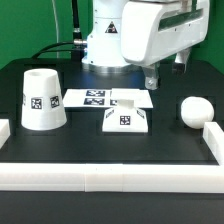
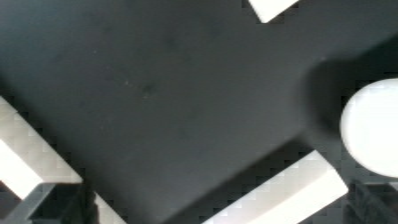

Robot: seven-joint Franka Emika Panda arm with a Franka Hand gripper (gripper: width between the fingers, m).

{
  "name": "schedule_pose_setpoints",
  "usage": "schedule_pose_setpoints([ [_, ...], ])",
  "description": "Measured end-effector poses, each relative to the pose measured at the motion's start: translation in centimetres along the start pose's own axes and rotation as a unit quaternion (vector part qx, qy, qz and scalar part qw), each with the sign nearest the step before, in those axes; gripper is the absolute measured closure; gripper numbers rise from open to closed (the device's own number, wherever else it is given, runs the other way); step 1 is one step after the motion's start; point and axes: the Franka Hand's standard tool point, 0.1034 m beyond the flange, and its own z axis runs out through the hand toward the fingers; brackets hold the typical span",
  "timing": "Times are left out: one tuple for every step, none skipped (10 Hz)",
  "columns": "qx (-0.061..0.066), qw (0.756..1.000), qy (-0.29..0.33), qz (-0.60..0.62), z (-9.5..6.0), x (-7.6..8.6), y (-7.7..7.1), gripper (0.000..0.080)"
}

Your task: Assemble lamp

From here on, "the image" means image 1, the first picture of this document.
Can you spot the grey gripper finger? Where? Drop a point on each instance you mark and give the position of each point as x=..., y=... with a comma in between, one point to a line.
x=180, y=63
x=151, y=76

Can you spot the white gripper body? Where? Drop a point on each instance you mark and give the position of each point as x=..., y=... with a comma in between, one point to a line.
x=152, y=31

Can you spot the white lamp bulb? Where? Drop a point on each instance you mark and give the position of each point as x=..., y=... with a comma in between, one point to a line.
x=196, y=111

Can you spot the white lamp base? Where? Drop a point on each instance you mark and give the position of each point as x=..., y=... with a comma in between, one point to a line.
x=125, y=117

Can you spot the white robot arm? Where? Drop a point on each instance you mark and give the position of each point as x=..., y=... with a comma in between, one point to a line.
x=104, y=42

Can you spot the white lamp shade cone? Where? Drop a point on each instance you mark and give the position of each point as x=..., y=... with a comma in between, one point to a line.
x=42, y=107

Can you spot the white marker tag plate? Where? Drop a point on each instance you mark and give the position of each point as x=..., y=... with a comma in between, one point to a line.
x=105, y=98

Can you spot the white right rail block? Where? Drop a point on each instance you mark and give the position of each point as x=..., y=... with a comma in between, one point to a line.
x=213, y=135

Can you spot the white rail block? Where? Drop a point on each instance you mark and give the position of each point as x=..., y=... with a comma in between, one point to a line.
x=213, y=135
x=4, y=131

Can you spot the white left rail block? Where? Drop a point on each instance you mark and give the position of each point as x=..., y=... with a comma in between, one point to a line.
x=4, y=131

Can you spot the white front rail fence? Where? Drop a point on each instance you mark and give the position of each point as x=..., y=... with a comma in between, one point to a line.
x=112, y=178

